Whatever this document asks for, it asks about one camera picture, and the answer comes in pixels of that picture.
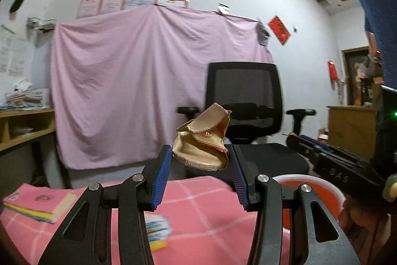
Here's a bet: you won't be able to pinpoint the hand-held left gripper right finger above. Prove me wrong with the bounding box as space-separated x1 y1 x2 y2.
230 144 362 265

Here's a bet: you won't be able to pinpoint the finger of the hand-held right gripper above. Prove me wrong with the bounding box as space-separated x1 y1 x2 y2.
286 134 323 167
296 134 376 162

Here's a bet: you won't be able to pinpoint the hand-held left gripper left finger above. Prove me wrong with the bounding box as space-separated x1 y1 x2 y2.
37 145 173 265

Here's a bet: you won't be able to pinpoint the red bucket with white rim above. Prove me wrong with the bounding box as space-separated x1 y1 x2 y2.
271 173 346 265

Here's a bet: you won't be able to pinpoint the colourful striped packet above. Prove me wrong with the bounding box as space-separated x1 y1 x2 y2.
145 215 172 251

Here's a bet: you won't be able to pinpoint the brown paper wrapper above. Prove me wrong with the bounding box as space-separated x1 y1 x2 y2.
171 102 232 172

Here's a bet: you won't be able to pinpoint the wooden cabinet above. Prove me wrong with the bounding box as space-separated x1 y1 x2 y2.
327 105 385 157

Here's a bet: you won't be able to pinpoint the pink checked tablecloth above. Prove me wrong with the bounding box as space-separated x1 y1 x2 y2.
0 176 295 265

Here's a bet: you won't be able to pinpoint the black mesh office chair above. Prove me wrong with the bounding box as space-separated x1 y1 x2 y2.
177 62 317 188

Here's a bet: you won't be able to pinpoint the red hanging ornament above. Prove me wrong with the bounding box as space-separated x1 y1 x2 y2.
327 60 339 82

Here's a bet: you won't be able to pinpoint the pink hanging bed sheet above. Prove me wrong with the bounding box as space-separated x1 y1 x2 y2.
50 6 275 169

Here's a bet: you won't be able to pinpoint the yellow spine book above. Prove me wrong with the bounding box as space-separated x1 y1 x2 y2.
4 201 76 221

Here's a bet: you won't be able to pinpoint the red diamond paper decoration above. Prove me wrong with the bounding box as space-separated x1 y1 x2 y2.
267 15 293 46

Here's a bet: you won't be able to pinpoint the grey cloth piece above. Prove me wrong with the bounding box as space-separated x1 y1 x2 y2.
257 21 270 46

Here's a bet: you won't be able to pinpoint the stack of pink books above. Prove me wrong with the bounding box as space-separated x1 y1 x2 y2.
3 184 75 216

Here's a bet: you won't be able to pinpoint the blue spine book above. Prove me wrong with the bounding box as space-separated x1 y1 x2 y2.
6 207 57 224

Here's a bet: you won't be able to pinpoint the wooden shelf desk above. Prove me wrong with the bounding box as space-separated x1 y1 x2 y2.
0 108 56 152

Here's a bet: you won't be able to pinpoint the thin papers in cubby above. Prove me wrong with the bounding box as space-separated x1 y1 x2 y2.
9 127 34 138

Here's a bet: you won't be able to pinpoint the blue door curtain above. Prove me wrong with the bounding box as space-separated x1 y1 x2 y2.
339 0 397 85

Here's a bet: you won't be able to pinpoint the pile of papers and books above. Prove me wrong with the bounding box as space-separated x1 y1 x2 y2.
3 77 50 110

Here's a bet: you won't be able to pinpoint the black hanging brush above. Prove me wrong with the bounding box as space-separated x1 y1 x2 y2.
9 0 27 13

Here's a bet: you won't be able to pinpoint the wooden door frame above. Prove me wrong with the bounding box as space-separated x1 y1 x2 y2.
341 47 377 106

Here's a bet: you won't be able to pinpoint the wire wall shelf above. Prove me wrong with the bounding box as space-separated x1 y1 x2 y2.
26 17 58 33

